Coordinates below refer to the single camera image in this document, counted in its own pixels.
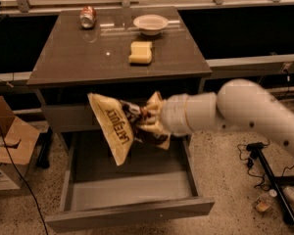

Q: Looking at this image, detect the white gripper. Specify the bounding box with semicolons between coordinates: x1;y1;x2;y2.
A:
136;94;187;136

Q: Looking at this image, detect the brown sea salt chip bag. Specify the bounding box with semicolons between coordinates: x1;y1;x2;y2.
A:
91;91;171;165

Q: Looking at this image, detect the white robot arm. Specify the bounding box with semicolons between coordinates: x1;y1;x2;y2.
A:
141;79;294;157

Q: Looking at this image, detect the open grey middle drawer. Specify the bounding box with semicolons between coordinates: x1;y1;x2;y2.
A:
46;129;215;233

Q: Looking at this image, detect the grey drawer cabinet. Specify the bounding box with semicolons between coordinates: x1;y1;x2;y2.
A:
26;6;213;149

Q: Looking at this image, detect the closed grey top drawer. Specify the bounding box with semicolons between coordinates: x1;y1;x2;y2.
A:
41;95;204;134

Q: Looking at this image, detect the yellow sponge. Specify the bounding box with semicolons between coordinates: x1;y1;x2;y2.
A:
128;41;152;64

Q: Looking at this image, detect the white bowl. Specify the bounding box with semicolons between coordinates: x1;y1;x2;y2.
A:
133;15;169;36

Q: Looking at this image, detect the red soda can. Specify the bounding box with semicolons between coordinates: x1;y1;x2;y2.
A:
79;6;96;29

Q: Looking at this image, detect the small plastic cup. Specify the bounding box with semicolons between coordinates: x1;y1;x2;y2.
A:
254;189;277;212

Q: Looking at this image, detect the cardboard box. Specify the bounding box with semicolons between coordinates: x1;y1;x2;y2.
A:
0;96;40;190

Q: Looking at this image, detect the black power adapter cable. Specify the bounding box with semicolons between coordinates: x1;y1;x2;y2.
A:
236;142;272;192

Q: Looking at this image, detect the black cable on floor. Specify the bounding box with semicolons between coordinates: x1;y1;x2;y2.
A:
0;110;50;235

